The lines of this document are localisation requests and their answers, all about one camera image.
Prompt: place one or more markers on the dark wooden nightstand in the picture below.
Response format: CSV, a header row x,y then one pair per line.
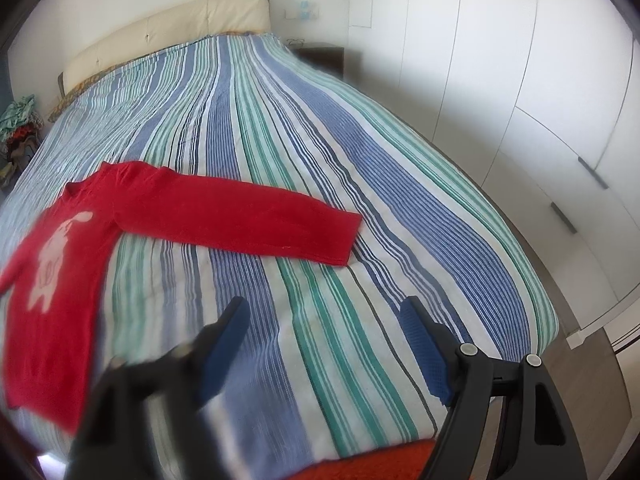
x,y
322,57

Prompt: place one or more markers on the pile of mixed clothes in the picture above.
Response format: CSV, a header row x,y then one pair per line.
x,y
17,125

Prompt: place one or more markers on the floral bed sheet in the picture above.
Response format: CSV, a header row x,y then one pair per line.
x,y
62,105

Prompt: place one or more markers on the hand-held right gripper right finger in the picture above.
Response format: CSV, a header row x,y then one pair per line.
x,y
425,350

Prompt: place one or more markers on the eyeglasses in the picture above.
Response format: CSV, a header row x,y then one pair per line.
x,y
297,43

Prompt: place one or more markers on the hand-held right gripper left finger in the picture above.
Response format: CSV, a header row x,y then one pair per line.
x,y
225,345

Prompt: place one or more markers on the striped bedspread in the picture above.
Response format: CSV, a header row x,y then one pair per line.
x,y
300,135

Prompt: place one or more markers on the cream padded headboard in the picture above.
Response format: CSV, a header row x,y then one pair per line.
x,y
165,25

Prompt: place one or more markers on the orange-red cloth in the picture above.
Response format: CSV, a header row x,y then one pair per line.
x,y
370,460

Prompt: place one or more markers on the red sweater with white print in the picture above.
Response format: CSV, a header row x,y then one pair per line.
x,y
150,210

